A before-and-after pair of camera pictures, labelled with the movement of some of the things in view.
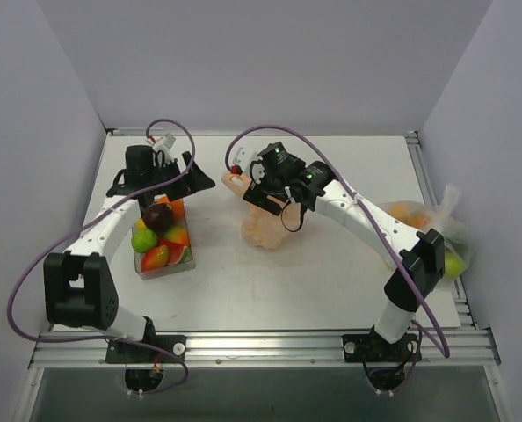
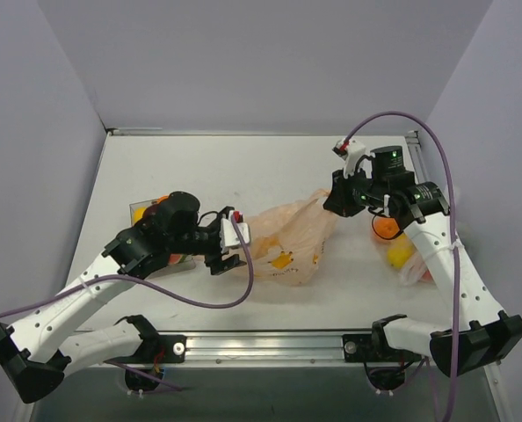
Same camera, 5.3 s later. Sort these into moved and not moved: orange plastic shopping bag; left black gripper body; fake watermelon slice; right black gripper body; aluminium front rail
Moved: right black gripper body; orange plastic shopping bag; left black gripper body
Not moved: fake watermelon slice; aluminium front rail
